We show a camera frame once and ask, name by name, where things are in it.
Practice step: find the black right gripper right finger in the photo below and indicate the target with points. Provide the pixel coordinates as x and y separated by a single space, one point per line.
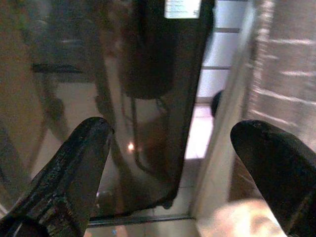
279 168

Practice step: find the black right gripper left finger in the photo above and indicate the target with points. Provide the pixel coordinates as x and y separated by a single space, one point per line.
69 172

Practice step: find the black top-load washing machine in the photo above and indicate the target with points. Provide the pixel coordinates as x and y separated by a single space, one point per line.
153 49

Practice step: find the white washer label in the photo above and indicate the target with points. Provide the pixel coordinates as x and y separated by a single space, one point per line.
182 8

